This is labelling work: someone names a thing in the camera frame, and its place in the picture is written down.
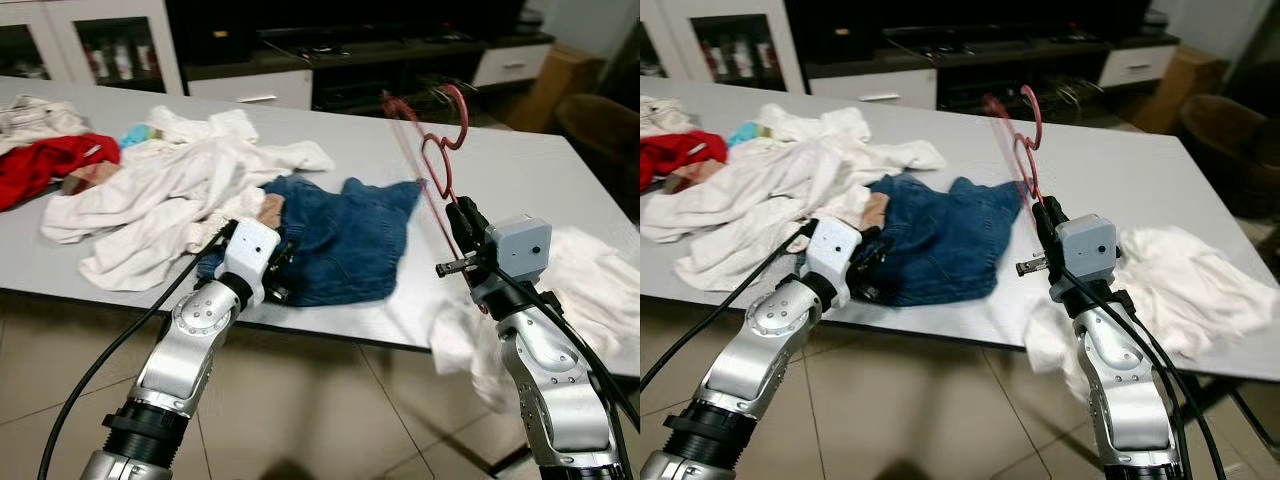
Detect blue denim jeans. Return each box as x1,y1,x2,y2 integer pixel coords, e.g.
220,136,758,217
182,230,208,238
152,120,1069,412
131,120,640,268
195,175,423,308
862,173,1023,307

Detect red plastic clothes hanger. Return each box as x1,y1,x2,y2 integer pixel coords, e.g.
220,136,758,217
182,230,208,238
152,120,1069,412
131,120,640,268
982,83,1063,263
380,83,493,319

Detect white printed T-shirt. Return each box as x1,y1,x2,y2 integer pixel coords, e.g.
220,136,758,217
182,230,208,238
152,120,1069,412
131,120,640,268
640,150,853,293
40,150,249,293

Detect grey folding table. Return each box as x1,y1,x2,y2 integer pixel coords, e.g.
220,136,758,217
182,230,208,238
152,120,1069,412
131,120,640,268
0,75,641,379
640,78,1280,386

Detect white rumpled cloth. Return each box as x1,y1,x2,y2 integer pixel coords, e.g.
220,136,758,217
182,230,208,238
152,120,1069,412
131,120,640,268
430,226,641,413
1022,225,1280,403

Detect white crumpled garment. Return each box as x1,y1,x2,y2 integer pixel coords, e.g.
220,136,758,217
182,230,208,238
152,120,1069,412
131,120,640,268
757,103,873,144
150,105,261,148

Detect dark brown armchair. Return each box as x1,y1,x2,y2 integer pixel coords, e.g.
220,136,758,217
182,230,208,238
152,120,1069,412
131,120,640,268
1178,92,1280,219
555,93,641,219

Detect black TV stand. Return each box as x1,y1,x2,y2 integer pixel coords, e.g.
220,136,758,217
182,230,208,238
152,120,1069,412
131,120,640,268
185,35,556,113
805,35,1181,113

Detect white drawer front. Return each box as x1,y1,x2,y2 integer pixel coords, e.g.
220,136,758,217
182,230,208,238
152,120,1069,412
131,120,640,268
808,70,938,109
187,70,314,111
1097,43,1179,88
473,43,554,88

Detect brown cardboard box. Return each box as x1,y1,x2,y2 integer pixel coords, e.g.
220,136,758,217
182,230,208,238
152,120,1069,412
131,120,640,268
1135,45,1229,135
510,45,607,133

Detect black television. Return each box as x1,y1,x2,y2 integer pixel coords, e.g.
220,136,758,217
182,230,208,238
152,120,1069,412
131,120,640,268
255,0,523,43
880,0,1153,43

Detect red garment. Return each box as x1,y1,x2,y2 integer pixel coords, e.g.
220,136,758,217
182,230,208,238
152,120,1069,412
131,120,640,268
0,132,123,213
640,130,729,193

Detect cream denim jeans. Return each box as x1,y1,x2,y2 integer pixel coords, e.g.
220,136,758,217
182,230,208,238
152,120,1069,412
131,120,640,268
640,95,707,137
0,95,93,153

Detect black speaker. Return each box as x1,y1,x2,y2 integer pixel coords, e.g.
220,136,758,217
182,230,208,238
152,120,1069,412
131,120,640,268
172,0,258,66
795,0,883,64

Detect white glass door cabinet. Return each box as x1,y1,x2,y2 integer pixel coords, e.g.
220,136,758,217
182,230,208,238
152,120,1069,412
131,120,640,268
0,0,186,96
640,0,807,96

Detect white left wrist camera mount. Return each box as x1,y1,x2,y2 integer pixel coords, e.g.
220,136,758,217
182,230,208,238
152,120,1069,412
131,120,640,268
220,217,282,307
806,216,864,307

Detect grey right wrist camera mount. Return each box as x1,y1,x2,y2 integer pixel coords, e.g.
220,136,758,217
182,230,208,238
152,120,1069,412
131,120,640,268
485,214,553,283
1055,213,1119,291

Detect tangled power cables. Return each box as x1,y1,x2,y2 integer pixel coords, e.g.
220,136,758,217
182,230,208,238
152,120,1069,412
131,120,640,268
1045,80,1109,119
400,82,483,123

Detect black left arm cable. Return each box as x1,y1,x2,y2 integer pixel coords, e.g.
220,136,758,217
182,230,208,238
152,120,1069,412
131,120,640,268
38,225,236,480
640,222,819,393

